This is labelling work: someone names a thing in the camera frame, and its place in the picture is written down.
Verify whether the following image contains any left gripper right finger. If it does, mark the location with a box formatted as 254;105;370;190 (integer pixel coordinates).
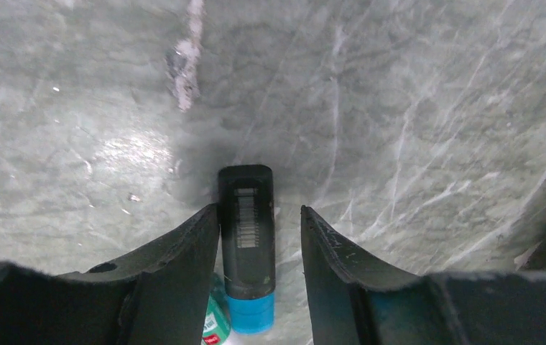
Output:
301;206;546;344

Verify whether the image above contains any green white glue stick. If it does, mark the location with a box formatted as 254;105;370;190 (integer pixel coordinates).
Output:
201;273;233;345

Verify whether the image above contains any blue capped marker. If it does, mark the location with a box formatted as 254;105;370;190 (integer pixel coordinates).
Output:
218;165;276;335

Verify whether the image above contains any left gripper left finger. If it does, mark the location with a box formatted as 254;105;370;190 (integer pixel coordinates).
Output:
0;204;219;344

